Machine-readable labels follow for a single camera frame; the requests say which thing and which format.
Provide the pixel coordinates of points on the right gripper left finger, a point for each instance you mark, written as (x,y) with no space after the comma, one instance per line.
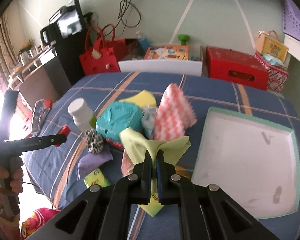
(142,186)

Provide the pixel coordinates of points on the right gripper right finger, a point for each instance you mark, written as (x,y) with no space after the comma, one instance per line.
(166,189)

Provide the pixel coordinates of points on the pale pink scrunchie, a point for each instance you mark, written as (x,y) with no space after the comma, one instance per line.
(127,165)

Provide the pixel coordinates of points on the light green cloth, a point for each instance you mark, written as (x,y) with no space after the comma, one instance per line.
(136,145)

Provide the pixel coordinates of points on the green tissue packet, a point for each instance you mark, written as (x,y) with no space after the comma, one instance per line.
(96,177)

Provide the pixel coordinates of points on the black white leopard scrunchie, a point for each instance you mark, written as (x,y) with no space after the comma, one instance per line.
(94,140)

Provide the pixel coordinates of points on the pink white chevron cloth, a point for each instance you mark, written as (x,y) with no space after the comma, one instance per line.
(174,116)

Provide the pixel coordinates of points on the light blue cloth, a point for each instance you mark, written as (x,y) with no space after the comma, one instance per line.
(147,120)

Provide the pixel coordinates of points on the red tape roll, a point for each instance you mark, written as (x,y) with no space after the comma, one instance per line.
(64,130)

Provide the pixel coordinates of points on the person's left hand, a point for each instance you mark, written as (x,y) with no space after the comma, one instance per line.
(17,177)

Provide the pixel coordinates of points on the red silver stapler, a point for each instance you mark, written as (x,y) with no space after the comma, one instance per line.
(41,109)

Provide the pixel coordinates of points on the teal plastic toy container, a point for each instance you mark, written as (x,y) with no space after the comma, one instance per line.
(117,117)

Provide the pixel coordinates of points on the wooden side cabinet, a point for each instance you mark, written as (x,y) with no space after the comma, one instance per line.
(42,78)

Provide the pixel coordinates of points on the yellow green sponge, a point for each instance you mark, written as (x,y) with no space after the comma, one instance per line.
(142,99)

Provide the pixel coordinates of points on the white plastic pill bottle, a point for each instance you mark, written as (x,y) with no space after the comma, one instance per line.
(82,114)

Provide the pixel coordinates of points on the white tray with green rim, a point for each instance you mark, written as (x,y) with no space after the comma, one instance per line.
(255,161)

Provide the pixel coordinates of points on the white board panel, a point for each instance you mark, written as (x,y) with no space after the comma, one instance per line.
(194,68)

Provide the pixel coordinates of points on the orange illustrated toy box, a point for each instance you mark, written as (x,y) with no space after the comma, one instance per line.
(168,52)

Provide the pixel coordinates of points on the red gift box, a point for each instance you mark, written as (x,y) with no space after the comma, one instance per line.
(237,67)

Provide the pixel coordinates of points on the red felt handbag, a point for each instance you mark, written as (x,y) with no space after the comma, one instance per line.
(103,56)

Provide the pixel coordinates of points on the black coffee machine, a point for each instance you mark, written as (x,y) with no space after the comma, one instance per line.
(66,21)

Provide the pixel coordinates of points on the blue water bottle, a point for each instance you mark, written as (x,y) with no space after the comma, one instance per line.
(143,42)

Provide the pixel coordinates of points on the green dumbbell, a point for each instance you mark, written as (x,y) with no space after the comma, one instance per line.
(183,39)

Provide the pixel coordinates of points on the red white patterned box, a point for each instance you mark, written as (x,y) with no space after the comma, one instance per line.
(277,76)

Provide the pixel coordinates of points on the blue wipes packet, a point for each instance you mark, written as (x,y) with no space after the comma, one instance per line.
(273,61)

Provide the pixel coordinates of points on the yellow cartoon carry box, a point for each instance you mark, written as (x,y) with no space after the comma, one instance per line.
(268,42)

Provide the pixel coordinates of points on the purple wall poster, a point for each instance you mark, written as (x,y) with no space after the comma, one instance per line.
(291,19)

